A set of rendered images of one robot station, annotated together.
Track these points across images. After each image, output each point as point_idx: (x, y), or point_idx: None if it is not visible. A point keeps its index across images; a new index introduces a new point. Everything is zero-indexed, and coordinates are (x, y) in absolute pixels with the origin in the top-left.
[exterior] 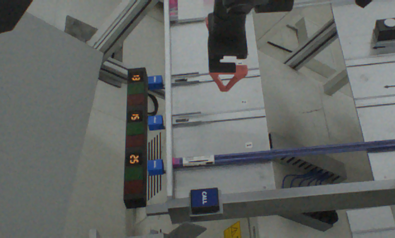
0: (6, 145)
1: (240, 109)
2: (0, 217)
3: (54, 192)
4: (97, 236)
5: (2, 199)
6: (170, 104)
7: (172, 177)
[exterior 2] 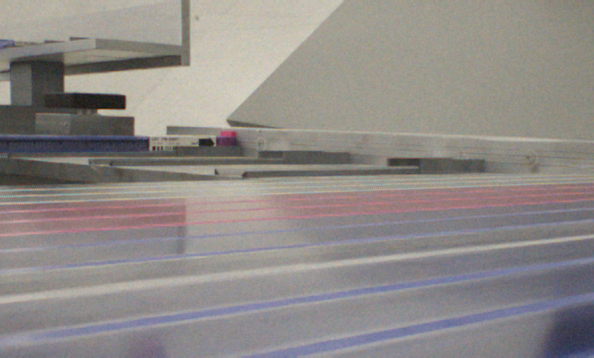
0: (476, 43)
1: (180, 160)
2: (353, 56)
3: (364, 113)
4: (174, 10)
5: (380, 53)
6: (368, 132)
7: (196, 127)
